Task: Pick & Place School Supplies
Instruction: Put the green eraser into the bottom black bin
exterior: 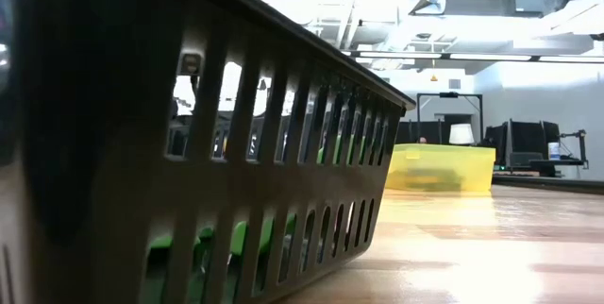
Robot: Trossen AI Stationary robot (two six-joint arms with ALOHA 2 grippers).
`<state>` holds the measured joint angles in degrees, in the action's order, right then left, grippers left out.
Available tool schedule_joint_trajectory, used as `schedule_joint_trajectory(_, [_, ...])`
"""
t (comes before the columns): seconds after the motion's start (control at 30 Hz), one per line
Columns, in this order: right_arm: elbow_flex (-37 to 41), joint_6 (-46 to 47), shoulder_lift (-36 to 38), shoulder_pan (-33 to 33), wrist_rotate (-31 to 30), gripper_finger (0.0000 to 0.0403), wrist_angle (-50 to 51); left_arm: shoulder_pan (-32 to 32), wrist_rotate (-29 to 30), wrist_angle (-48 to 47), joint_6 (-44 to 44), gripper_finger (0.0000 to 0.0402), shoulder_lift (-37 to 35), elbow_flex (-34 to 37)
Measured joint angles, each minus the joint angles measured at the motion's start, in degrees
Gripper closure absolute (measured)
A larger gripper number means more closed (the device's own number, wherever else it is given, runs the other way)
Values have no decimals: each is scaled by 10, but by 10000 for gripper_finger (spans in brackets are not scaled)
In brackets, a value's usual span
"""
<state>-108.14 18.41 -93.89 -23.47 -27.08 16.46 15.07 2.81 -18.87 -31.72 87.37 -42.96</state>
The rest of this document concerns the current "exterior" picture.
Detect yellow translucent plastic bin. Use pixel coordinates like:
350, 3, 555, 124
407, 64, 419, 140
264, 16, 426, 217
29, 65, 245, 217
383, 142, 497, 197

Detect white lampshade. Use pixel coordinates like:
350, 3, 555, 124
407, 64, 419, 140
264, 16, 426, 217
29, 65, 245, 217
447, 123, 477, 146

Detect ceiling strip light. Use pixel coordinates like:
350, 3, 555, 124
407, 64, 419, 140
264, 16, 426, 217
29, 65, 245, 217
348, 50, 604, 65

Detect black slotted plastic basket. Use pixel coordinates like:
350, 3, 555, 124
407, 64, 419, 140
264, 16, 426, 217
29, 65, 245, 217
0, 0, 417, 304

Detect black background panels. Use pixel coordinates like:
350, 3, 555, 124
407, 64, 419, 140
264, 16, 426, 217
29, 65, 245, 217
482, 119, 562, 167

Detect black background table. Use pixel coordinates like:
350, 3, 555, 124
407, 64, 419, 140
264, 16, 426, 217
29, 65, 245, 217
494, 156, 589, 178

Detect black background rig frame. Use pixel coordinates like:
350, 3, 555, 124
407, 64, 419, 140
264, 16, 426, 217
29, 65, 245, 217
416, 91, 484, 131

